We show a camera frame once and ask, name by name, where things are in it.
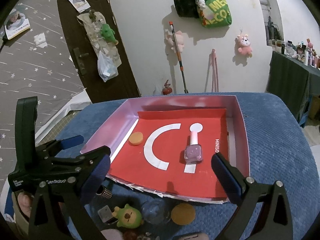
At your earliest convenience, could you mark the orange round sponge puff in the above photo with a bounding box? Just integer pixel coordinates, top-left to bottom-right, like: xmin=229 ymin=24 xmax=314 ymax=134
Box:
xmin=129 ymin=132 xmax=144 ymax=146

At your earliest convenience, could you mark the lilac nail polish bottle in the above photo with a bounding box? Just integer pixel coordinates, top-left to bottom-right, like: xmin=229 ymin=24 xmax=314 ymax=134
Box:
xmin=184 ymin=131 xmax=203 ymax=164

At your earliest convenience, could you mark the person's left hand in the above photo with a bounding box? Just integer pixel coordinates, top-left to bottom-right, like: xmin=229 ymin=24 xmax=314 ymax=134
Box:
xmin=17 ymin=192 xmax=33 ymax=218

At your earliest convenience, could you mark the green capybara toy figure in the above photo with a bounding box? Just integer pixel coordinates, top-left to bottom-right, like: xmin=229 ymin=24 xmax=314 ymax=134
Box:
xmin=112 ymin=204 xmax=144 ymax=229

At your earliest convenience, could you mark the clear plastic cup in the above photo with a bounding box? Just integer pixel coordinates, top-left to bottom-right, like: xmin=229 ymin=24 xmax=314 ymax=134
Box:
xmin=141 ymin=199 xmax=170 ymax=225

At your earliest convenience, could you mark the dark wooden door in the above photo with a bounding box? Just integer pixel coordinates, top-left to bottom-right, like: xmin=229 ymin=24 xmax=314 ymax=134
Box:
xmin=57 ymin=0 xmax=140 ymax=103

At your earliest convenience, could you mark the white plastic bag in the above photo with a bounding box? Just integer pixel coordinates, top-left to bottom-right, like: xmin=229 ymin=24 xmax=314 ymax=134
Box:
xmin=98 ymin=51 xmax=118 ymax=82

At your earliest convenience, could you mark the purple cardboard tray box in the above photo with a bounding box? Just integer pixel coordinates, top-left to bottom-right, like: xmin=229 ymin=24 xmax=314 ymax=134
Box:
xmin=81 ymin=94 xmax=250 ymax=203

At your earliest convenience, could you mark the green plush on door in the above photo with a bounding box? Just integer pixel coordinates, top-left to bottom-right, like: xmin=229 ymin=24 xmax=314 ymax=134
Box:
xmin=100 ymin=24 xmax=118 ymax=45

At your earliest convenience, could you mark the hanging organizer on door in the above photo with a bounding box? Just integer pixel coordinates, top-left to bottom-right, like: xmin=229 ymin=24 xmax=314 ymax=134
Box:
xmin=77 ymin=10 xmax=121 ymax=67

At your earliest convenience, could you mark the dark green clothed table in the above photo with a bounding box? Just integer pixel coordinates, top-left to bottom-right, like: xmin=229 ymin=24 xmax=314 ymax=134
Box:
xmin=266 ymin=51 xmax=319 ymax=127

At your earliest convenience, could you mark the photo on door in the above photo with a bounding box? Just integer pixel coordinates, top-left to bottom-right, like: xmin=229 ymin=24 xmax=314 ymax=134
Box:
xmin=69 ymin=0 xmax=91 ymax=13

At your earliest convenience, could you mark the pink plush toy left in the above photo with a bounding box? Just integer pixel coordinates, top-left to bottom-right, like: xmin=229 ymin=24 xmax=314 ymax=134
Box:
xmin=165 ymin=30 xmax=184 ymax=53

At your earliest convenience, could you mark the pink plush toy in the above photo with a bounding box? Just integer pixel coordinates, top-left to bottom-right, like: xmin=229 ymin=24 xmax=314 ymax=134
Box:
xmin=165 ymin=30 xmax=184 ymax=53
xmin=236 ymin=34 xmax=253 ymax=57

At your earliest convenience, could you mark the pink plush toy right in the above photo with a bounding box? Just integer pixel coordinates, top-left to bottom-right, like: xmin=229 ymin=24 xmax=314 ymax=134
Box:
xmin=236 ymin=34 xmax=253 ymax=57

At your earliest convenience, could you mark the green tote bag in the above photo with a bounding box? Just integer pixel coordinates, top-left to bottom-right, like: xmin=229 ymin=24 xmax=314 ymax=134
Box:
xmin=195 ymin=0 xmax=232 ymax=28

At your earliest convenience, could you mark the pink hanging strap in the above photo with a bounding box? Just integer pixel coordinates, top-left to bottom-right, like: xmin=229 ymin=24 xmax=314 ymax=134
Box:
xmin=204 ymin=48 xmax=220 ymax=93

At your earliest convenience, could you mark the black backpack on wall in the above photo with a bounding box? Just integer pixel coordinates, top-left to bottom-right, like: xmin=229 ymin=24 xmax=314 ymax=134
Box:
xmin=174 ymin=0 xmax=199 ymax=18

